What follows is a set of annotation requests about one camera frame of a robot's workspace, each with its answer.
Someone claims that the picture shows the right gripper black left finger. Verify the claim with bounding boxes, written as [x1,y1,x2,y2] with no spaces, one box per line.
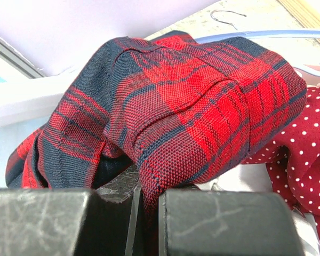
[0,167,142,255]

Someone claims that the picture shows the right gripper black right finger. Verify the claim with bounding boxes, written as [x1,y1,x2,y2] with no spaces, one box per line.
[158,189,304,255]

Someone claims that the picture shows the red black plaid skirt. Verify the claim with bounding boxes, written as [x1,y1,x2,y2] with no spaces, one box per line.
[5,31,307,214]

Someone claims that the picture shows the red polka dot garment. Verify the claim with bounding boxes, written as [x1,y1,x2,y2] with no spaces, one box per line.
[242,86,320,241]

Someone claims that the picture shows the light blue hanger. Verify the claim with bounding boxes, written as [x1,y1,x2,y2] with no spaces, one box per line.
[195,28,320,77]

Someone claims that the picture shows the white laundry basket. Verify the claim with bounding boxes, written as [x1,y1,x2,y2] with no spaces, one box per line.
[0,69,78,188]

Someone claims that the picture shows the wooden clothes rack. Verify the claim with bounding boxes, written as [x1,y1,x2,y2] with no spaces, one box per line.
[278,0,320,29]

